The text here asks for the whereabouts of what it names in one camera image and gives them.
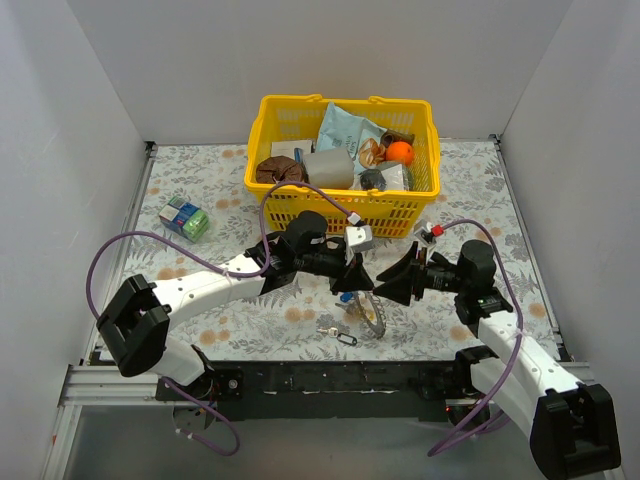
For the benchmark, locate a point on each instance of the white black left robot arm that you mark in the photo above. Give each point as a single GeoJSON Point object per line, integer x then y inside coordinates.
{"type": "Point", "coordinates": [136, 323]}

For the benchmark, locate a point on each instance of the clear bag with dark item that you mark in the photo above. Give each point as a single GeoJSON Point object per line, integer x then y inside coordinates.
{"type": "Point", "coordinates": [385, 177]}

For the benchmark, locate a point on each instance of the light blue snack bag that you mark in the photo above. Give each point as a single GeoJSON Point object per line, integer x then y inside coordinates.
{"type": "Point", "coordinates": [359, 136]}

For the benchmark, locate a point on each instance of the orange fruit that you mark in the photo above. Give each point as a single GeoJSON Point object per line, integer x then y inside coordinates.
{"type": "Point", "coordinates": [400, 152]}

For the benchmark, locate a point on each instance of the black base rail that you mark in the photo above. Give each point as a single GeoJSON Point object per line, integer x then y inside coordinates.
{"type": "Point", "coordinates": [248, 390]}

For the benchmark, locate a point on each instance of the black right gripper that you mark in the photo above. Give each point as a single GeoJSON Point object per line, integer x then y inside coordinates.
{"type": "Point", "coordinates": [420, 276]}

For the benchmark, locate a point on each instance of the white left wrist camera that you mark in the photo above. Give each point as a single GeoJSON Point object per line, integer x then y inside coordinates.
{"type": "Point", "coordinates": [358, 239]}

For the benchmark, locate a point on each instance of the white box in basket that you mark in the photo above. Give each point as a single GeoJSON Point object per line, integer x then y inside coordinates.
{"type": "Point", "coordinates": [293, 149]}

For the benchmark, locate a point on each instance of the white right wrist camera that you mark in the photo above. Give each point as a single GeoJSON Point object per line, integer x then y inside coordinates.
{"type": "Point", "coordinates": [426, 232]}

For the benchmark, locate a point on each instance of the grey paper roll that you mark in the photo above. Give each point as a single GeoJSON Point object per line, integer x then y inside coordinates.
{"type": "Point", "coordinates": [329, 169]}

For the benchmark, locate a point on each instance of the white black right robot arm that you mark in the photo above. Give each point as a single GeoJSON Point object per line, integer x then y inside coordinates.
{"type": "Point", "coordinates": [570, 425]}

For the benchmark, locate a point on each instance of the yellow plastic shopping basket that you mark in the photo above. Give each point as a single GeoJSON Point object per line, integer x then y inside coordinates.
{"type": "Point", "coordinates": [391, 214]}

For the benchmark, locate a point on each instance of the key with black tag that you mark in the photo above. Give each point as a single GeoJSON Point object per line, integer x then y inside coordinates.
{"type": "Point", "coordinates": [341, 337]}

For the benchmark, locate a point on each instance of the key with blue tag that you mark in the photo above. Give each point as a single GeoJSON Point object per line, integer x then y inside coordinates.
{"type": "Point", "coordinates": [345, 299]}

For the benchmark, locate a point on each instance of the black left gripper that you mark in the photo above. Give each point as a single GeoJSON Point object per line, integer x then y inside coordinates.
{"type": "Point", "coordinates": [343, 265]}

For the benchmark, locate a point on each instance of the blue green carton pack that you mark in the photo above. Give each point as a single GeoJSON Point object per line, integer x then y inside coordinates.
{"type": "Point", "coordinates": [184, 218]}

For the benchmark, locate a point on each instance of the brown wrapped snack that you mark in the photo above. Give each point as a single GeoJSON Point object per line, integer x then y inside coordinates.
{"type": "Point", "coordinates": [392, 136]}

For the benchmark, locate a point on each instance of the large silver keyring with chain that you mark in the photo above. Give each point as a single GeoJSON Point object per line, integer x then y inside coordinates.
{"type": "Point", "coordinates": [368, 309]}

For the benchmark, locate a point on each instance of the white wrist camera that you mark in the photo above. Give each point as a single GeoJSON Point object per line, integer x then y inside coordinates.
{"type": "Point", "coordinates": [426, 232]}
{"type": "Point", "coordinates": [358, 239]}

